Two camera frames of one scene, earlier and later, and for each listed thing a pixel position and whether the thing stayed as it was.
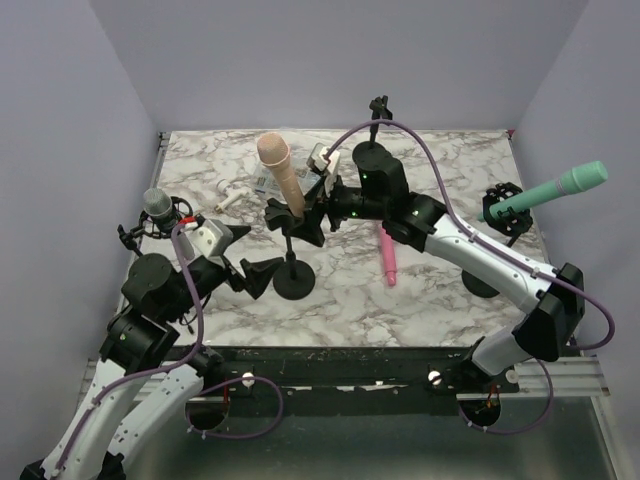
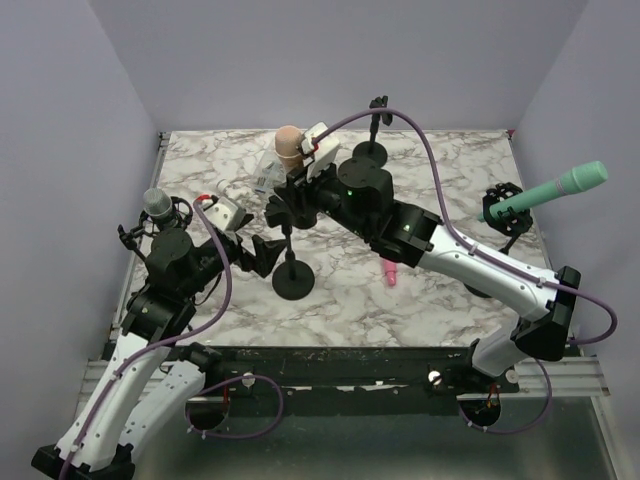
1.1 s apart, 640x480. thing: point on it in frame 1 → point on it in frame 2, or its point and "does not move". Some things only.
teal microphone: [574, 180] does not move
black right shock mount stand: [505, 220] does not move
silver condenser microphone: [158, 205] does not move
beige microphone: [273, 150] → [287, 145]
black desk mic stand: [293, 279] does not move
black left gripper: [260, 273] → [267, 253]
